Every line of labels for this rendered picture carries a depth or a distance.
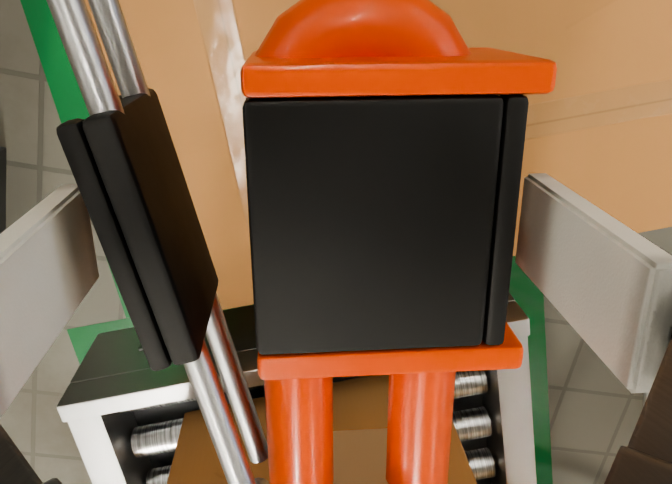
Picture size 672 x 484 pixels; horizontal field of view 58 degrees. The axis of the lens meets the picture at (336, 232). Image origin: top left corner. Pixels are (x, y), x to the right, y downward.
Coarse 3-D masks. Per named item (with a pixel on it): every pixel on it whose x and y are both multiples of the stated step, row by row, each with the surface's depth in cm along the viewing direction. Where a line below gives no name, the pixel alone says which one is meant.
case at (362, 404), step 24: (336, 384) 96; (360, 384) 95; (384, 384) 94; (264, 408) 94; (336, 408) 90; (360, 408) 89; (384, 408) 88; (192, 432) 91; (264, 432) 88; (456, 432) 81; (192, 456) 86; (216, 456) 85; (456, 456) 77; (168, 480) 83; (192, 480) 82; (216, 480) 81; (456, 480) 73
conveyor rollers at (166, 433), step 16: (464, 384) 99; (480, 384) 99; (192, 400) 97; (464, 416) 103; (480, 416) 103; (144, 432) 99; (160, 432) 99; (176, 432) 99; (464, 432) 102; (480, 432) 102; (144, 448) 99; (160, 448) 99; (480, 464) 106; (160, 480) 102
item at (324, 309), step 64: (256, 64) 14; (320, 64) 14; (384, 64) 14; (448, 64) 14; (512, 64) 14; (256, 128) 14; (320, 128) 14; (384, 128) 14; (448, 128) 14; (512, 128) 14; (256, 192) 15; (320, 192) 15; (384, 192) 15; (448, 192) 15; (512, 192) 15; (256, 256) 15; (320, 256) 15; (384, 256) 15; (448, 256) 16; (512, 256) 16; (256, 320) 16; (320, 320) 16; (384, 320) 16; (448, 320) 16
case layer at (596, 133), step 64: (128, 0) 76; (192, 0) 76; (256, 0) 77; (448, 0) 78; (512, 0) 79; (576, 0) 80; (640, 0) 80; (192, 64) 79; (576, 64) 82; (640, 64) 83; (192, 128) 82; (576, 128) 86; (640, 128) 86; (192, 192) 85; (576, 192) 89; (640, 192) 90
